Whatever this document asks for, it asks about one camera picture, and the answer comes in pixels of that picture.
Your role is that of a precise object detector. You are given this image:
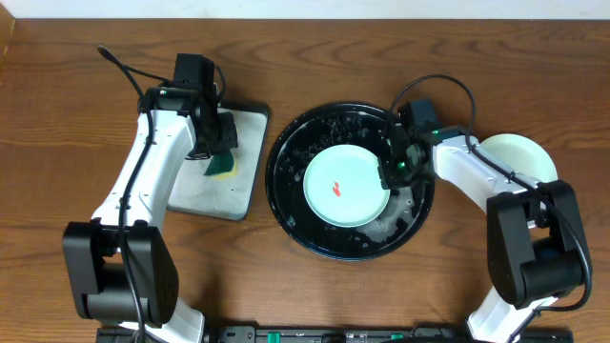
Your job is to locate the black round tray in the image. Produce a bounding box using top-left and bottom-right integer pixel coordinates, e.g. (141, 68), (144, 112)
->
(265, 102), (435, 261)

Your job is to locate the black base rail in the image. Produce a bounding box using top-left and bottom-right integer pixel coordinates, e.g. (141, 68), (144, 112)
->
(95, 326), (575, 343)

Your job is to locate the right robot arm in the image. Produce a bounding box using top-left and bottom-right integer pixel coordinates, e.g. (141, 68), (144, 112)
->
(379, 99), (592, 342)

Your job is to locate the green yellow sponge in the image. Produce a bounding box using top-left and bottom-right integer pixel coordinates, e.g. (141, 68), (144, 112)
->
(204, 152), (237, 179)

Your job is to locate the light green plate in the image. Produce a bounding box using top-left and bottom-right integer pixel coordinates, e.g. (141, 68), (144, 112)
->
(480, 133), (559, 182)
(303, 145), (390, 228)

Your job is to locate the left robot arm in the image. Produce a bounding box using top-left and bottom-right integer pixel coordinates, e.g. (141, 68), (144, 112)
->
(62, 53), (237, 342)

